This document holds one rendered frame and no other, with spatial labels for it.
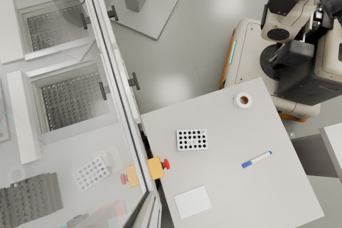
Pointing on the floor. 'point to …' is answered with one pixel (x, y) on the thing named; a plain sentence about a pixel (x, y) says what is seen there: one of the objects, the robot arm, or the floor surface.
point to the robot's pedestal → (320, 151)
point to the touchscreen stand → (142, 5)
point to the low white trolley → (233, 162)
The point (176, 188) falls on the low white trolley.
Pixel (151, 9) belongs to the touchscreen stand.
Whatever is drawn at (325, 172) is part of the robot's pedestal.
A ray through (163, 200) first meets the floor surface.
